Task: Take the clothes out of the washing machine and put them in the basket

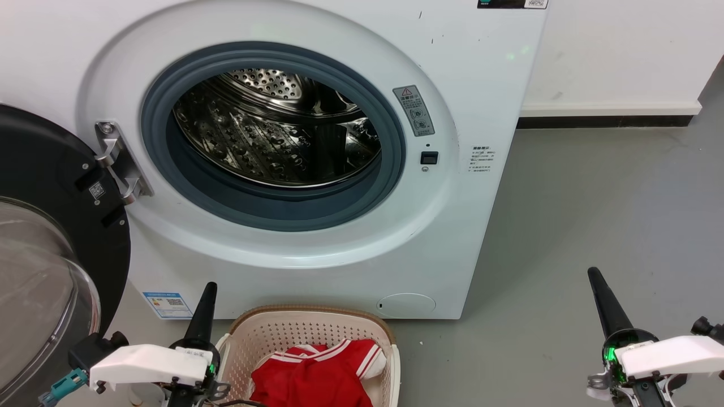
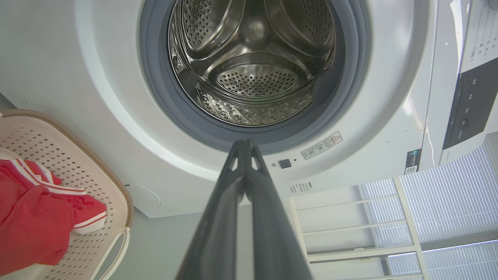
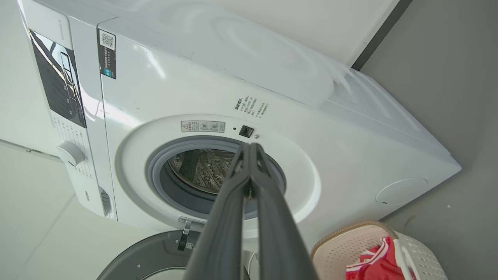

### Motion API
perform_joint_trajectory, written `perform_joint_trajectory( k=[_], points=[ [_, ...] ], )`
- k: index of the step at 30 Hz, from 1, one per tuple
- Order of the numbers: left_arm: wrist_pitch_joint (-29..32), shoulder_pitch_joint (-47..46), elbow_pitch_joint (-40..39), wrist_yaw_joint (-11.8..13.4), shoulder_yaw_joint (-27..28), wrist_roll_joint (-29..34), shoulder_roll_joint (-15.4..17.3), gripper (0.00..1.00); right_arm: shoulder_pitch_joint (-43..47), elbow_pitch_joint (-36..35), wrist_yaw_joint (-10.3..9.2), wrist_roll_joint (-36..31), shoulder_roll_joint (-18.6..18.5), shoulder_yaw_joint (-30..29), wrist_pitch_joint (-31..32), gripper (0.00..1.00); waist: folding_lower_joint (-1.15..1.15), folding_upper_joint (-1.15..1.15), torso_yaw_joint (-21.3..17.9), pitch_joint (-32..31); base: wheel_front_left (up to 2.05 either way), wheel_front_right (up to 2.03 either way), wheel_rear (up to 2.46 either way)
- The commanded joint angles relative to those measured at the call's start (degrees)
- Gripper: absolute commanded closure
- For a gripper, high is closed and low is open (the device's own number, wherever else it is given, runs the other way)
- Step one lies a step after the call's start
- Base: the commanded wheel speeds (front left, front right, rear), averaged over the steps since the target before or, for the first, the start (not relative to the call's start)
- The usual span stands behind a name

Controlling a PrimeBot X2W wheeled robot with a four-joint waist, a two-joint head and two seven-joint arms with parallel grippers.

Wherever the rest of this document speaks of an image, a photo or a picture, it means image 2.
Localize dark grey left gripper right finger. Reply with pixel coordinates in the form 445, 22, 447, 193
245, 140, 314, 280

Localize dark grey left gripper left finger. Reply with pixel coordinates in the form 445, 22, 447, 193
177, 140, 247, 280

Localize red clothing with white stripes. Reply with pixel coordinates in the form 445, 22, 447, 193
0, 158, 108, 276

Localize dark sticker with QR code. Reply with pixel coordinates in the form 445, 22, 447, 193
404, 148, 422, 175

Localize cream perforated laundry basket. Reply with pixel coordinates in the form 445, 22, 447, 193
0, 109, 135, 280

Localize stainless steel washing machine drum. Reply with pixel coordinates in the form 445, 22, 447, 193
168, 0, 336, 127

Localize dark grey control panel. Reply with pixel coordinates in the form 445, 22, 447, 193
442, 58, 498, 151

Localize small printed text label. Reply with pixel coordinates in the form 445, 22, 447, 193
289, 180, 314, 194

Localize round drain filter cover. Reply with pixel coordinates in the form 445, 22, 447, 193
124, 184, 161, 209

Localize grey warning sticker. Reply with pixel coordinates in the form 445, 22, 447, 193
300, 131, 344, 160

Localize grey rubber door gasket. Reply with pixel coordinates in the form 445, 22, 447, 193
139, 0, 371, 154

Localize white window blinds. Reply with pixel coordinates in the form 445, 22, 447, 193
357, 132, 498, 280

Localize white front-load washing machine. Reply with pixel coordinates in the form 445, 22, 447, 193
0, 0, 498, 219

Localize white shelf frame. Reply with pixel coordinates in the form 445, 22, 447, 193
288, 177, 433, 280

